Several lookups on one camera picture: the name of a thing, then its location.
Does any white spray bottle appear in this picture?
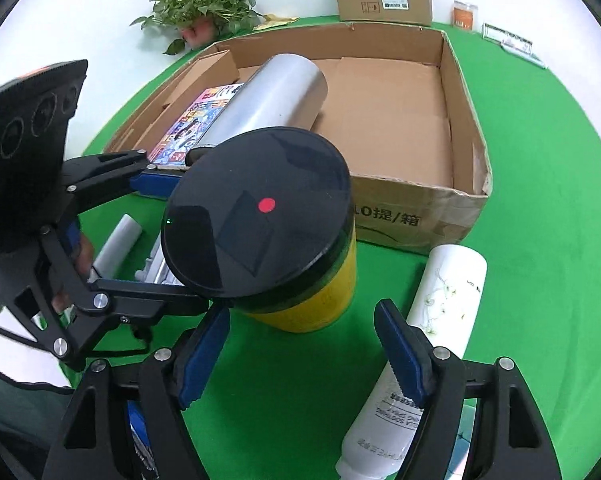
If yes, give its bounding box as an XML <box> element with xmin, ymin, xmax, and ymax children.
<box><xmin>335</xmin><ymin>243</ymin><xmax>488</xmax><ymax>480</ymax></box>

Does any person's left hand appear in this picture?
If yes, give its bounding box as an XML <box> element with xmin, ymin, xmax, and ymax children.
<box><xmin>50</xmin><ymin>232</ymin><xmax>97</xmax><ymax>316</ymax></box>

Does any small brown carton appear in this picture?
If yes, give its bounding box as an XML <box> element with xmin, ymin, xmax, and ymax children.
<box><xmin>155</xmin><ymin>49</ymin><xmax>241</xmax><ymax>111</ymax></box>

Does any silver metal can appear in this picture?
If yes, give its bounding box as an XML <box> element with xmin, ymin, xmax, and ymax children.
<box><xmin>188</xmin><ymin>54</ymin><xmax>328</xmax><ymax>161</ymax></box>

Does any pastel puzzle cube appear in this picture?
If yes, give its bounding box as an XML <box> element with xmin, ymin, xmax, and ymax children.
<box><xmin>453</xmin><ymin>395</ymin><xmax>481</xmax><ymax>480</ymax></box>

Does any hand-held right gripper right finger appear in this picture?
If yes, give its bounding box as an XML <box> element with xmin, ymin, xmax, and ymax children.
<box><xmin>373</xmin><ymin>298</ymin><xmax>563</xmax><ymax>480</ymax></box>

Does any green tablecloth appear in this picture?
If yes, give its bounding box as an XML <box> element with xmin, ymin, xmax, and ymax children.
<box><xmin>55</xmin><ymin>14</ymin><xmax>601</xmax><ymax>480</ymax></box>

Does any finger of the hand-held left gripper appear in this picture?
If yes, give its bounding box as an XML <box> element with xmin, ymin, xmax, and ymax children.
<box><xmin>38</xmin><ymin>225</ymin><xmax>218</xmax><ymax>371</ymax></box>
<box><xmin>63</xmin><ymin>150</ymin><xmax>187</xmax><ymax>201</ymax></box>

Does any small leafy potted plant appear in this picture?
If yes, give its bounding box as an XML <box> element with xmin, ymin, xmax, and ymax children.
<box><xmin>130</xmin><ymin>0</ymin><xmax>268</xmax><ymax>56</ymax></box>

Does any colourful board game box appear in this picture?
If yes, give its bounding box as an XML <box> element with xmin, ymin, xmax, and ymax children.
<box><xmin>148</xmin><ymin>83</ymin><xmax>246</xmax><ymax>170</ymax></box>

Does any large cardboard box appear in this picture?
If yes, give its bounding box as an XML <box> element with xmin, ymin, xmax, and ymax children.
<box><xmin>103</xmin><ymin>21</ymin><xmax>493</xmax><ymax>256</ymax></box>

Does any yellow paper envelope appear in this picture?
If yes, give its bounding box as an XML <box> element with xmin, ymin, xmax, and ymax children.
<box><xmin>253</xmin><ymin>12</ymin><xmax>301</xmax><ymax>31</ymax></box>

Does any small orange jar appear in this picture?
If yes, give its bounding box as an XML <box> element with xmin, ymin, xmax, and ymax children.
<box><xmin>453</xmin><ymin>0</ymin><xmax>481</xmax><ymax>31</ymax></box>

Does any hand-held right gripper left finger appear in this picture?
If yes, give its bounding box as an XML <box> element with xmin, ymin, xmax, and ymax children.
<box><xmin>40</xmin><ymin>305</ymin><xmax>231</xmax><ymax>480</ymax></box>

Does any blue stapler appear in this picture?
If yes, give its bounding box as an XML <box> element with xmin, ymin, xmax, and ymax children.
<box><xmin>125</xmin><ymin>400</ymin><xmax>156</xmax><ymax>480</ymax></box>

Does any yellow jar with black lid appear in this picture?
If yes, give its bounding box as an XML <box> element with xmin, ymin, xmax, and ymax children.
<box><xmin>160</xmin><ymin>127</ymin><xmax>357</xmax><ymax>333</ymax></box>

